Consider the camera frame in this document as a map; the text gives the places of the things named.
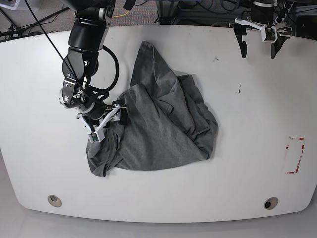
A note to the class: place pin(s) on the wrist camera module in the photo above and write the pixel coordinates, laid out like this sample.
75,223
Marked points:
96,136
268,34

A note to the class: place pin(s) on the right table cable grommet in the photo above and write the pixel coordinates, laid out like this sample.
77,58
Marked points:
271,203

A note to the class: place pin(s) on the red tape rectangle marking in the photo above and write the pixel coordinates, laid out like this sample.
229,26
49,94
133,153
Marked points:
293,154

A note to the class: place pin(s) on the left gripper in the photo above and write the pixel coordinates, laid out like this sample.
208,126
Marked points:
282,31

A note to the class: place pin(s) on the left table cable grommet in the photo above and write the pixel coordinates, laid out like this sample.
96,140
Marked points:
54,201

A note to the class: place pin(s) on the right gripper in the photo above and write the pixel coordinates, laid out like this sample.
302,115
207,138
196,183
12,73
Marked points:
95,115

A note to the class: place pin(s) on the aluminium frame post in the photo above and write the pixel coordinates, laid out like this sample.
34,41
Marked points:
167,11

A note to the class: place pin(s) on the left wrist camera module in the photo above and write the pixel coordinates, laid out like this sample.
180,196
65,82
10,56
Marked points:
268,34

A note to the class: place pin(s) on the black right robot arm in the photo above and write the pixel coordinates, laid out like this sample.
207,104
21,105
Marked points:
91,24

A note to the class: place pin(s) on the black tripod stand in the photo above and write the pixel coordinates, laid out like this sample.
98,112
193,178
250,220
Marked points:
16,31

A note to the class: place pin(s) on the grey T-shirt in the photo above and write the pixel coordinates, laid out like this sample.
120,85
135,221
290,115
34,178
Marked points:
168,123

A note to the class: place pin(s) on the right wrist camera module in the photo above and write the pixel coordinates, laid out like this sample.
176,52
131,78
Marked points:
96,136

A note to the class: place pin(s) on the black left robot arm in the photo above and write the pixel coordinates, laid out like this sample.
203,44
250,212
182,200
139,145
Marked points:
262,11

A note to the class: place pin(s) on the table cable grommet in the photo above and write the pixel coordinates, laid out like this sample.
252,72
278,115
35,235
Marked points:
271,203
54,201

